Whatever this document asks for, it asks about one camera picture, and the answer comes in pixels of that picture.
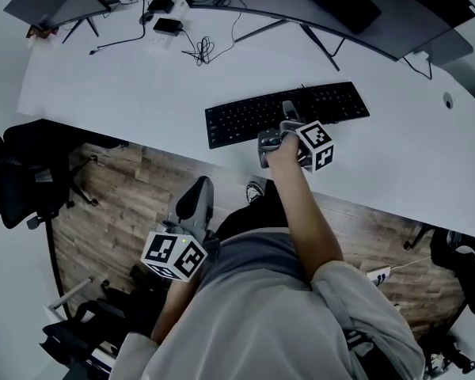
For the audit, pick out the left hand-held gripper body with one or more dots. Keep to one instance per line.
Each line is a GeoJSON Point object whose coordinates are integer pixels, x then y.
{"type": "Point", "coordinates": [174, 257]}

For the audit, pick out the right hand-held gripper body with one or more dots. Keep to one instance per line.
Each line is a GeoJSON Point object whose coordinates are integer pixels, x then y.
{"type": "Point", "coordinates": [314, 145]}

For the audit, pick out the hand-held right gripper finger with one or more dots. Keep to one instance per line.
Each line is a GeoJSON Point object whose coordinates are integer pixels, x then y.
{"type": "Point", "coordinates": [289, 111]}

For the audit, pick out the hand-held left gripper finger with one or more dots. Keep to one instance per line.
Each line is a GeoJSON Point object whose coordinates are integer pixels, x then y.
{"type": "Point", "coordinates": [196, 200]}

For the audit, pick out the black keyboard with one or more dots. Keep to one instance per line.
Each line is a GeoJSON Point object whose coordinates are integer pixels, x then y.
{"type": "Point", "coordinates": [241, 121]}

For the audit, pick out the person's right forearm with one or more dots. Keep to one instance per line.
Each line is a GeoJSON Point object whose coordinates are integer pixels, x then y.
{"type": "Point", "coordinates": [301, 212]}

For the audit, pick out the person's left forearm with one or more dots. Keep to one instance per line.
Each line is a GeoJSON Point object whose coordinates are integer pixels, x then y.
{"type": "Point", "coordinates": [174, 311]}

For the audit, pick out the white desk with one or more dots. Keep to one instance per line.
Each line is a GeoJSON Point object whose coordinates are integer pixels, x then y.
{"type": "Point", "coordinates": [142, 93]}

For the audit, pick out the person's black and white shoe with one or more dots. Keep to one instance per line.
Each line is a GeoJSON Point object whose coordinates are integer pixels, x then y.
{"type": "Point", "coordinates": [255, 191]}

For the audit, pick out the person's black trouser leg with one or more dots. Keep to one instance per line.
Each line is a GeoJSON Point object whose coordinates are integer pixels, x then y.
{"type": "Point", "coordinates": [257, 216]}

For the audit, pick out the black curved monitor stand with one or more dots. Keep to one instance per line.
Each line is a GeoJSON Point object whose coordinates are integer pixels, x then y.
{"type": "Point", "coordinates": [316, 42]}

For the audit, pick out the person's grey shirt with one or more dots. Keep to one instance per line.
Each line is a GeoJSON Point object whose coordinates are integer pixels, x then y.
{"type": "Point", "coordinates": [261, 323]}

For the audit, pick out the grey metal pole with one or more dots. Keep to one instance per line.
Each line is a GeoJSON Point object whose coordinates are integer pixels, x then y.
{"type": "Point", "coordinates": [71, 293]}

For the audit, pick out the large curved black monitor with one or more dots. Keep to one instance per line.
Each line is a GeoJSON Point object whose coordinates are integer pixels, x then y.
{"type": "Point", "coordinates": [380, 18]}

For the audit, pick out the black chair base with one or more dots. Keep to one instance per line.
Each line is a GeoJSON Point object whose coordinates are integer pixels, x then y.
{"type": "Point", "coordinates": [419, 236]}

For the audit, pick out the white floor power strip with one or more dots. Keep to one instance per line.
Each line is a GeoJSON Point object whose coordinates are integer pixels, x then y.
{"type": "Point", "coordinates": [378, 274]}

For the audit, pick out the black power adapter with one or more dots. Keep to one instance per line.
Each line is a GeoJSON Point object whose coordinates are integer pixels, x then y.
{"type": "Point", "coordinates": [167, 25]}
{"type": "Point", "coordinates": [161, 6]}

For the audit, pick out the grey round puck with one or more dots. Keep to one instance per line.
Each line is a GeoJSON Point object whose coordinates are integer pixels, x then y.
{"type": "Point", "coordinates": [146, 17]}

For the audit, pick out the black mesh office chair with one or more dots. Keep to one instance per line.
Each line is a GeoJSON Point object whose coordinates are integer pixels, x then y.
{"type": "Point", "coordinates": [23, 172]}

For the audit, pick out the black office chair with bag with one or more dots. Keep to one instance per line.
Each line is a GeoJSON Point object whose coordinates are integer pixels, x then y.
{"type": "Point", "coordinates": [467, 271]}

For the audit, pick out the black small monitor stand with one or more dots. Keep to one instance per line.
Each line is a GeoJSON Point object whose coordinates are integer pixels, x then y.
{"type": "Point", "coordinates": [88, 26]}

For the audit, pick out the small brown packet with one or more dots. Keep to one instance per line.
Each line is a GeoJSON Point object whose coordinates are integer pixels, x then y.
{"type": "Point", "coordinates": [39, 33]}

